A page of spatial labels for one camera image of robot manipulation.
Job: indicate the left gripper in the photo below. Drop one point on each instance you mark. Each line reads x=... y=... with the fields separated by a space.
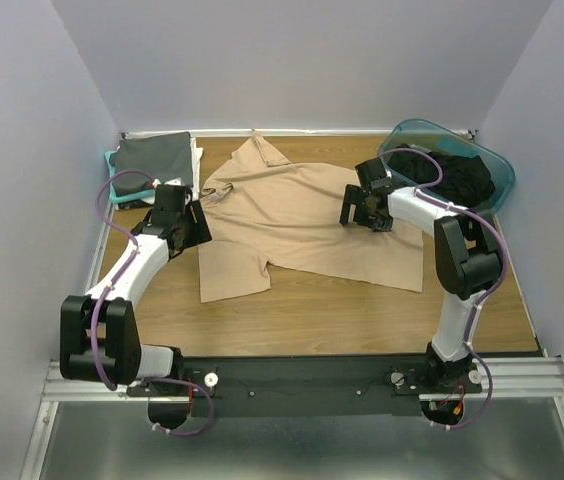
x=197 y=223

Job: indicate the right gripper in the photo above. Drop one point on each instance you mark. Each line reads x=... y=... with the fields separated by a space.
x=354 y=209

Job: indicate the beige t shirt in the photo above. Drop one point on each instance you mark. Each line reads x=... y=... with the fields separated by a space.
x=262 y=209

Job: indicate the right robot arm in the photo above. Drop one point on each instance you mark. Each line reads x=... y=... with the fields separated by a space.
x=470 y=259

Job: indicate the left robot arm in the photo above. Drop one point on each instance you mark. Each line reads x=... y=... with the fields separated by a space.
x=99 y=339

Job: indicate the folded grey t shirt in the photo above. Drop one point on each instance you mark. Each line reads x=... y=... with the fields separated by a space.
x=127 y=155

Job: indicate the teal plastic basket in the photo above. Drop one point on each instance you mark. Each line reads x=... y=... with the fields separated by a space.
x=428 y=136

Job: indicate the black t shirt in basket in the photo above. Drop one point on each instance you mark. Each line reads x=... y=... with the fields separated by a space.
x=465 y=180

